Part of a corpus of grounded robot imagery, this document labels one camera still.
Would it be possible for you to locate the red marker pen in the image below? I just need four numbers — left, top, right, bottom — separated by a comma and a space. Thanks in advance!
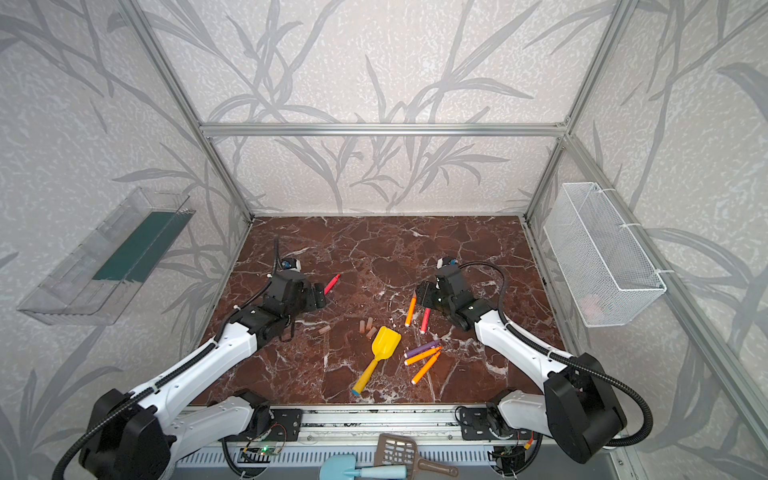
324, 274, 341, 295

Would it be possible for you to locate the orange marker pen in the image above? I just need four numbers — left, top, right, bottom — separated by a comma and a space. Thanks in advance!
405, 294, 417, 326

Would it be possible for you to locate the pink marker pen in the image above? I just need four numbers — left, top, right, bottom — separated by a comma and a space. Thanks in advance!
420, 308, 431, 334

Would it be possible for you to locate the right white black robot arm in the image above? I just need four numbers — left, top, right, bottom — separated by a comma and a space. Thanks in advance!
416, 264, 654, 464

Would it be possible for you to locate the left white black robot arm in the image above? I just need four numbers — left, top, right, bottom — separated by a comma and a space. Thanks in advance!
51, 269, 329, 479

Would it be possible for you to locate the purple capped marker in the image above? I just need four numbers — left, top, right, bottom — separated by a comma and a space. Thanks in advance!
404, 340, 440, 359

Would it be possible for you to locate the orange capped marker upper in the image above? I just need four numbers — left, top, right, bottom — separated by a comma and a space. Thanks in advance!
404, 346, 442, 365

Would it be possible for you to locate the orange capped marker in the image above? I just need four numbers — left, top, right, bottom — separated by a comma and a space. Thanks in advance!
404, 346, 442, 365
411, 352, 441, 385

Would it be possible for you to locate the yellow toy shovel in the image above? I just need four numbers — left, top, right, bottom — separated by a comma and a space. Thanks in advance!
352, 327, 402, 396

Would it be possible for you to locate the orange capped marker lower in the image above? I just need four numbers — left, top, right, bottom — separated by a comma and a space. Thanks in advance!
411, 352, 441, 385

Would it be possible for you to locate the brown toy slotted spatula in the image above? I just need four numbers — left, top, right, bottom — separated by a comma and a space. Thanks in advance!
373, 433, 459, 479

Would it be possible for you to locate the teal toy shovel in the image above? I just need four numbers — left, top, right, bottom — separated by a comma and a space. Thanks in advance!
319, 454, 408, 480

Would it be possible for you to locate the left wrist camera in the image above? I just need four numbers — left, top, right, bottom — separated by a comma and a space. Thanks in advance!
280, 257, 302, 272

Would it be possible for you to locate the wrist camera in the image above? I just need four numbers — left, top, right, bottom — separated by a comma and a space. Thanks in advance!
437, 257, 458, 269
280, 257, 302, 272

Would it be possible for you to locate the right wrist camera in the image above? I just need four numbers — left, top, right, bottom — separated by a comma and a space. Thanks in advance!
437, 257, 458, 269

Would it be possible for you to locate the aluminium mounting rail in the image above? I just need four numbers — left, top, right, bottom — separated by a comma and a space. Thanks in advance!
124, 403, 577, 451

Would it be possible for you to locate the white wire mesh basket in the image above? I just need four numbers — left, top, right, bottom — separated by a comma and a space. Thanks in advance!
544, 182, 667, 328

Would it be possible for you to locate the clear plastic wall bin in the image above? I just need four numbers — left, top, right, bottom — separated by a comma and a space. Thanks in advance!
17, 187, 196, 326

